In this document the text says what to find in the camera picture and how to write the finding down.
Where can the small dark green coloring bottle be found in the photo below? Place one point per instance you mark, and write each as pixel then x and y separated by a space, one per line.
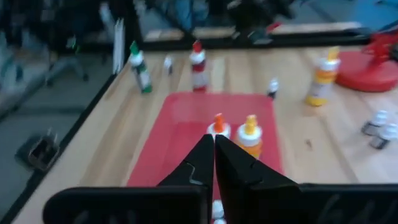
pixel 273 88

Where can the pink plastic bin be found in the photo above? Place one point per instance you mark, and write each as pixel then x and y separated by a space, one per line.
pixel 186 124

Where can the red desk lamp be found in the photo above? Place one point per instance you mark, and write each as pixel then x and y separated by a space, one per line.
pixel 367 71

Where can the large orange food coloring bottle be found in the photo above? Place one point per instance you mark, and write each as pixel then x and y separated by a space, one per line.
pixel 219 123

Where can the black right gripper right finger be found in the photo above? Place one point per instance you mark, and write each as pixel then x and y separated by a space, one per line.
pixel 236 174

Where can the black floor socket box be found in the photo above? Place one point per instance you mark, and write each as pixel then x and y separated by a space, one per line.
pixel 40 152

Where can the black table frame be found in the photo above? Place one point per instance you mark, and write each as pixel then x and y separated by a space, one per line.
pixel 311 39

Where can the large green food coloring bottle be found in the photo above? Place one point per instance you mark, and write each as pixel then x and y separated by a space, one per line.
pixel 140 70

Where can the large yellow food coloring bottle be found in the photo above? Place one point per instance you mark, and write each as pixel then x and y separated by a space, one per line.
pixel 323 81

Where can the large amber yellow-capped bottle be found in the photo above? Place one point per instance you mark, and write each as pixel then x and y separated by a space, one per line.
pixel 249 137

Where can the small maroon food coloring bottle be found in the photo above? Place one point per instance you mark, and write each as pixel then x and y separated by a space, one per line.
pixel 384 137

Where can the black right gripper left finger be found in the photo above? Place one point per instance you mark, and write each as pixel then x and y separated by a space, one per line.
pixel 199 168

